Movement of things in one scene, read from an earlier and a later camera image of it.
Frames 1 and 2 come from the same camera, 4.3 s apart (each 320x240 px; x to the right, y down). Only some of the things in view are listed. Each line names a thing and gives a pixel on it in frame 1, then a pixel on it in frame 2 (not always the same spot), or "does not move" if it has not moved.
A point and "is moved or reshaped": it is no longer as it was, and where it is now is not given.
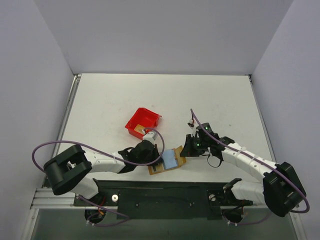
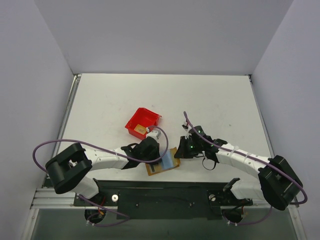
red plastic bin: [144, 117] does not move
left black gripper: [157, 155] does not move
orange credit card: [159, 168] does not move
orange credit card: [180, 160] is moved or reshaped
